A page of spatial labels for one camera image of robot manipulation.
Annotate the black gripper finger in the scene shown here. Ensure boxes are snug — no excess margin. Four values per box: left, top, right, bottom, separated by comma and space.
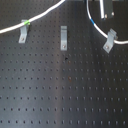
99, 0, 114, 19

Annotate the white cable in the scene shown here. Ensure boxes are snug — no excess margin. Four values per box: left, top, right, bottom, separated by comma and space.
0, 0, 128, 45

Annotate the green tape marker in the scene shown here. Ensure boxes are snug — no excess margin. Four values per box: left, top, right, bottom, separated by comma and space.
22, 20, 31, 26

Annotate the right grey cable clip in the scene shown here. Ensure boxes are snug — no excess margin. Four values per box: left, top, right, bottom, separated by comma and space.
103, 29, 118, 53

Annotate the middle grey cable clip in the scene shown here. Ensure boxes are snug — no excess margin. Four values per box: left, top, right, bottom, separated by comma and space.
60, 26, 67, 51

